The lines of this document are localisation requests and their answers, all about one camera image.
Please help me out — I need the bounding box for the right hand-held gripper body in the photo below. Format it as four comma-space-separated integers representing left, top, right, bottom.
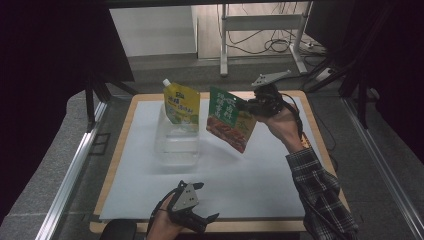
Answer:
245, 69, 292, 118

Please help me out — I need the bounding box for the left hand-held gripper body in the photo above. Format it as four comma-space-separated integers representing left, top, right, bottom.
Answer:
166, 180, 210, 234

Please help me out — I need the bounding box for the green and red sauce packet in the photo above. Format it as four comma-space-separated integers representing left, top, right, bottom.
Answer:
205, 85, 259, 155

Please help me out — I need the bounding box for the clear plastic container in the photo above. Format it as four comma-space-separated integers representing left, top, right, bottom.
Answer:
153, 100, 201, 167

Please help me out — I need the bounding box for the yellow spout pouch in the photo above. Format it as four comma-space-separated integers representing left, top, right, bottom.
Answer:
161, 78, 202, 134

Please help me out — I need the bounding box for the person's left hand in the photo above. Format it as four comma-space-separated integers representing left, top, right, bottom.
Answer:
146, 194, 185, 240

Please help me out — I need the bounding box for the person's right hand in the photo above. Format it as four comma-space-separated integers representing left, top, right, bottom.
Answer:
254, 102, 303, 155

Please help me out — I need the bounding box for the white table mat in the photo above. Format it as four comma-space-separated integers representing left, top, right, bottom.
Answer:
98, 96, 323, 221

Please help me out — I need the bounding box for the white power strip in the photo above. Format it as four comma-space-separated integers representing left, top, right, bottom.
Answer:
299, 40, 328, 57

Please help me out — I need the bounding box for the black rounded object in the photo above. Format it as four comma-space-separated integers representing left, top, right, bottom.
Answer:
99, 218, 139, 240

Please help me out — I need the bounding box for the black metal stand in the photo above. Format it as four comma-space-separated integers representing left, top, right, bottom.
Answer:
304, 49, 372, 130

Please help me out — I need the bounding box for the black floor plate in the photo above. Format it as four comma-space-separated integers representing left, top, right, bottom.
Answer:
88, 132, 112, 156

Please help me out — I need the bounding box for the white cabinet panel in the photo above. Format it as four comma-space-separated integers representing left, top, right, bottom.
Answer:
108, 5, 198, 58

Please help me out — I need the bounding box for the black tripod stand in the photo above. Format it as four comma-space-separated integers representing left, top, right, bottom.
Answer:
84, 75, 138, 132

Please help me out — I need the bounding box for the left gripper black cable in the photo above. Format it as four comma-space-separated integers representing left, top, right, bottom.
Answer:
146, 187, 178, 235

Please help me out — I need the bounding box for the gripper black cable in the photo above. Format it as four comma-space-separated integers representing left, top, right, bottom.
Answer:
146, 187, 178, 235
281, 92, 305, 140

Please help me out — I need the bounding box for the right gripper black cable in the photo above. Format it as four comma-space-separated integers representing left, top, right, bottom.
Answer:
281, 92, 305, 140

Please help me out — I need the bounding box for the tangle of black cables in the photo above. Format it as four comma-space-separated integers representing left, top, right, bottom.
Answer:
225, 2, 301, 56

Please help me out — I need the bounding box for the white metal desk frame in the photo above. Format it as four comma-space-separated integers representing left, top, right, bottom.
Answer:
219, 1, 314, 78

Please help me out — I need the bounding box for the aluminium rail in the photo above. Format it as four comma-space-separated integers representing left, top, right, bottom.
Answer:
342, 97, 424, 240
34, 101, 108, 240

